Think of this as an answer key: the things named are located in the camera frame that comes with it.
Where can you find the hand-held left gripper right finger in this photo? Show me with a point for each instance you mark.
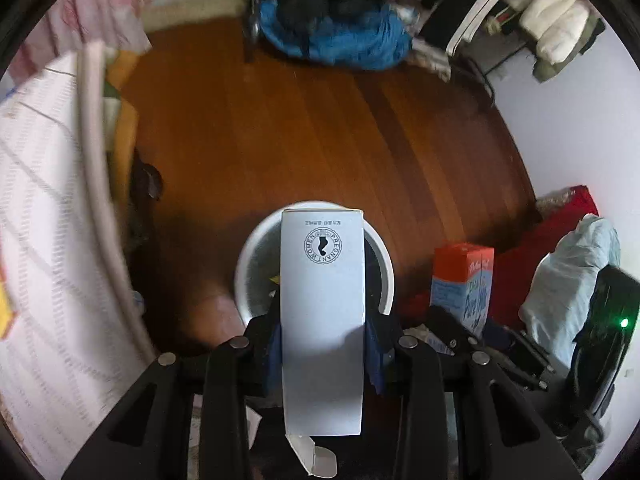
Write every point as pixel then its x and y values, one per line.
pixel 374 360

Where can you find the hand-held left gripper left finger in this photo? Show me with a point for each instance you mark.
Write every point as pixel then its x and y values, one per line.
pixel 272 355

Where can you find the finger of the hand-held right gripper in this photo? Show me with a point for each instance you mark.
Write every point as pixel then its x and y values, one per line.
pixel 450 322
pixel 530 360

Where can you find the orange and blue milk carton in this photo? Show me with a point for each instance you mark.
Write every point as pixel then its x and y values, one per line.
pixel 460 280

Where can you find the tall pale blue cardboard box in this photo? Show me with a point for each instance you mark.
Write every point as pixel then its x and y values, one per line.
pixel 320 340

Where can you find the white round trash bin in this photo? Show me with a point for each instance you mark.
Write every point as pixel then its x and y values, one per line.
pixel 250 270

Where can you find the pale plastic bag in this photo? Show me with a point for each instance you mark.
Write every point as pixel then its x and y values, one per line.
pixel 565 285

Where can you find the red cloth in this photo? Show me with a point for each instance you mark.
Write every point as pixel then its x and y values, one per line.
pixel 520 265

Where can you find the white patterned bed cover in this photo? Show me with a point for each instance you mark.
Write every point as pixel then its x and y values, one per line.
pixel 45 240

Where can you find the blue cloth bundle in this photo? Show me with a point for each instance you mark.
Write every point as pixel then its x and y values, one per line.
pixel 345 35

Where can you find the cream padded jacket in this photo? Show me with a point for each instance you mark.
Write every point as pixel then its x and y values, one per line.
pixel 555 25

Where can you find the pink floral blanket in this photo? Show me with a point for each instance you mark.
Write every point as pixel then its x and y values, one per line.
pixel 95 15

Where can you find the white chair frame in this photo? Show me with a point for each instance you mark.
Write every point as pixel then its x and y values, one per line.
pixel 480 7

